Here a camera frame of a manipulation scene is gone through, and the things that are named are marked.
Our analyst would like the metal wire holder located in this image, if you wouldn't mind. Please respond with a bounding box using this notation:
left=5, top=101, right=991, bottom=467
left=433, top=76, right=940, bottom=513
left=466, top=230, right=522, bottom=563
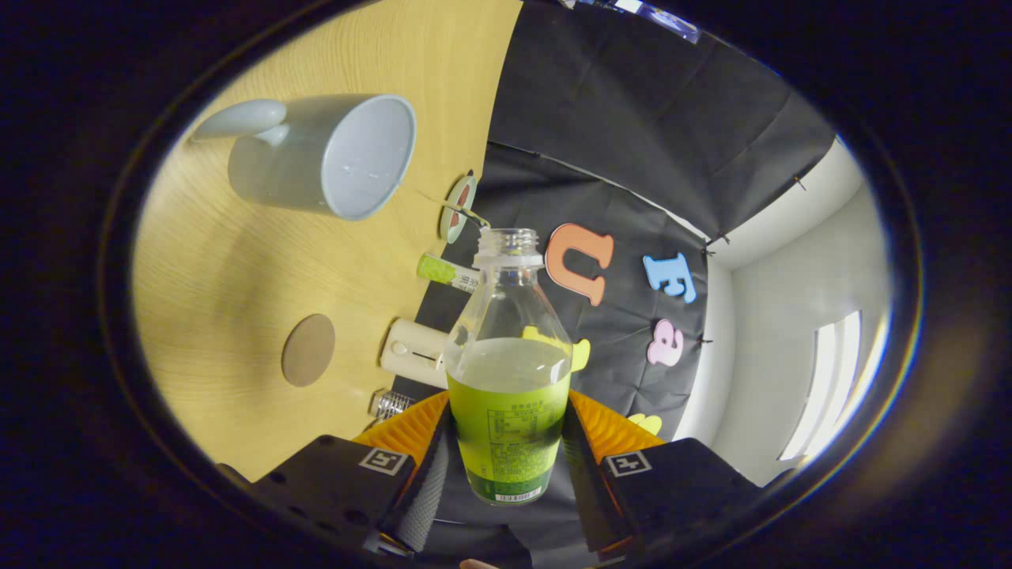
left=368, top=390, right=416, bottom=421

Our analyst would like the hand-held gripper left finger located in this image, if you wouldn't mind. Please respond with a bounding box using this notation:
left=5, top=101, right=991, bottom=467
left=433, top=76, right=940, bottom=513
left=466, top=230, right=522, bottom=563
left=253, top=390, right=453, bottom=558

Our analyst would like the white toaster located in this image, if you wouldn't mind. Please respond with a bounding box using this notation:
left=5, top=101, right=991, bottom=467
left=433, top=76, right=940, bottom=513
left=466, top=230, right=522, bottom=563
left=379, top=318, right=455, bottom=390

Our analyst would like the wooden table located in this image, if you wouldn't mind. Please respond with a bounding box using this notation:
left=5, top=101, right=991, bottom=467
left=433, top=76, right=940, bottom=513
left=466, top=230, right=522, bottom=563
left=130, top=0, right=524, bottom=483

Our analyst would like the small white green drink bottle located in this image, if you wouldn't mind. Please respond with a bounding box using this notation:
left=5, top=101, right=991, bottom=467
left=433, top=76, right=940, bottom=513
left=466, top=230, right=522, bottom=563
left=417, top=253, right=481, bottom=295

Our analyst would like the ceiling light panel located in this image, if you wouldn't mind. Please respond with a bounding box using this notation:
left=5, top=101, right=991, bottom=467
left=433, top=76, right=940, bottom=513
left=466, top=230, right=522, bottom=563
left=779, top=311, right=890, bottom=463

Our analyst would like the pale green plate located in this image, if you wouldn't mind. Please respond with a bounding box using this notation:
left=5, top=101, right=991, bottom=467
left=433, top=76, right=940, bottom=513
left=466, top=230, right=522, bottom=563
left=440, top=175, right=478, bottom=244

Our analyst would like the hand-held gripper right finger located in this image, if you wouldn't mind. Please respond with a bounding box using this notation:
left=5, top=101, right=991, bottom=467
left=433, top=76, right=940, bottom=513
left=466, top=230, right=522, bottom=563
left=563, top=389, right=795, bottom=558

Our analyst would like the clear juice bottle green label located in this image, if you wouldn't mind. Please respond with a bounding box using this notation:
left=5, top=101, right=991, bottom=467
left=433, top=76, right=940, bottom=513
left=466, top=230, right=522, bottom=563
left=444, top=228, right=574, bottom=505

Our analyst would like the round brown coaster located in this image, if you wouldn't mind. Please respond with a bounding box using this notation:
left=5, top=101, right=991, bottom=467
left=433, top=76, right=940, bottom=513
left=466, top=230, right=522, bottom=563
left=281, top=314, right=336, bottom=388

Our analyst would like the pale blue cup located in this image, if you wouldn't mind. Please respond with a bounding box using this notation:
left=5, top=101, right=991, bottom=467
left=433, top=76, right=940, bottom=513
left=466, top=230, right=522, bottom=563
left=192, top=93, right=417, bottom=221

